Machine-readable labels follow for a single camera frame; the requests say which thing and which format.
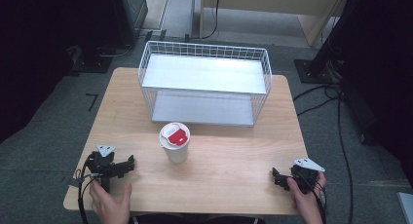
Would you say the person's left hand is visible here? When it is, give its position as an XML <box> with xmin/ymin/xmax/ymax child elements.
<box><xmin>89</xmin><ymin>179</ymin><xmax>132</xmax><ymax>224</ymax></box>

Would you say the person's right hand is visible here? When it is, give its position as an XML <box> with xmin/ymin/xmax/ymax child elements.
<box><xmin>285</xmin><ymin>170</ymin><xmax>327</xmax><ymax>224</ymax></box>

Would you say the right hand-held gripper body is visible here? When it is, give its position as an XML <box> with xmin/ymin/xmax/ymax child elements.
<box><xmin>290</xmin><ymin>157</ymin><xmax>326</xmax><ymax>195</ymax></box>

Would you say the black metal stand with base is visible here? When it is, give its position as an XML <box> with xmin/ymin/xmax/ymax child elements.
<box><xmin>293</xmin><ymin>0</ymin><xmax>364</xmax><ymax>86</ymax></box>

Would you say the pale flat object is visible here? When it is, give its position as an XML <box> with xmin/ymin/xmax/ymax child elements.
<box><xmin>395</xmin><ymin>191</ymin><xmax>413</xmax><ymax>224</ymax></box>

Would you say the white wire shelf rack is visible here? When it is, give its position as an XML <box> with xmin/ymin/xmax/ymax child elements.
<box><xmin>137</xmin><ymin>40</ymin><xmax>274</xmax><ymax>129</ymax></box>

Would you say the person's dark clothing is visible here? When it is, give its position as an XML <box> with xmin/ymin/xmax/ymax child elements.
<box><xmin>129</xmin><ymin>213</ymin><xmax>267</xmax><ymax>224</ymax></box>

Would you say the dark cabinet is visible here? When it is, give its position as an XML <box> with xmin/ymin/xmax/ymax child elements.
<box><xmin>108</xmin><ymin>0</ymin><xmax>149</xmax><ymax>47</ymax></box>

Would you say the white cup with red-labelled lid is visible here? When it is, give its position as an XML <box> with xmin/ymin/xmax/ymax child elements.
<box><xmin>158</xmin><ymin>121</ymin><xmax>191</xmax><ymax>165</ymax></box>

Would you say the left hand-held gripper black cable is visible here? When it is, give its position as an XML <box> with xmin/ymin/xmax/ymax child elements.
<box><xmin>75</xmin><ymin>152</ymin><xmax>100</xmax><ymax>224</ymax></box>

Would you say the long black floor cable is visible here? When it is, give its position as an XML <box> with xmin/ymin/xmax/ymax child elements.
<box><xmin>292</xmin><ymin>83</ymin><xmax>356</xmax><ymax>224</ymax></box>

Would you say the black cable by cabinet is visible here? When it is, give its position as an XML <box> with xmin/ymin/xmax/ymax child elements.
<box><xmin>96</xmin><ymin>42</ymin><xmax>134</xmax><ymax>58</ymax></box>

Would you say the black stand base plate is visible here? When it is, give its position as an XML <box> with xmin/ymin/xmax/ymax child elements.
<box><xmin>70</xmin><ymin>44</ymin><xmax>114</xmax><ymax>74</ymax></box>

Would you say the right hand-held gripper black cable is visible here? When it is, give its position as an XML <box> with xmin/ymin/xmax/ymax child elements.
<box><xmin>296</xmin><ymin>171</ymin><xmax>327</xmax><ymax>224</ymax></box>

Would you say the dark curtain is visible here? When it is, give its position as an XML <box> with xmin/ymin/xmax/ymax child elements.
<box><xmin>0</xmin><ymin>0</ymin><xmax>113</xmax><ymax>144</ymax></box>
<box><xmin>339</xmin><ymin>0</ymin><xmax>413</xmax><ymax>186</ymax></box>

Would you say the black cable by wooden furniture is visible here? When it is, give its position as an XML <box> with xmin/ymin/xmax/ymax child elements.
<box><xmin>184</xmin><ymin>0</ymin><xmax>222</xmax><ymax>43</ymax></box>

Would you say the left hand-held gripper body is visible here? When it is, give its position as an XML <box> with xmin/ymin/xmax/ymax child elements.
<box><xmin>85</xmin><ymin>143</ymin><xmax>131</xmax><ymax>193</ymax></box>

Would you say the light wooden furniture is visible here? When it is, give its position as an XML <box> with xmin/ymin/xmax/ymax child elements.
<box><xmin>199</xmin><ymin>0</ymin><xmax>351</xmax><ymax>49</ymax></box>

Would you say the hand-held gripper black cable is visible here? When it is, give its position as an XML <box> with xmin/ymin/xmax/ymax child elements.
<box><xmin>75</xmin><ymin>152</ymin><xmax>100</xmax><ymax>224</ymax></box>
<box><xmin>296</xmin><ymin>171</ymin><xmax>327</xmax><ymax>224</ymax></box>

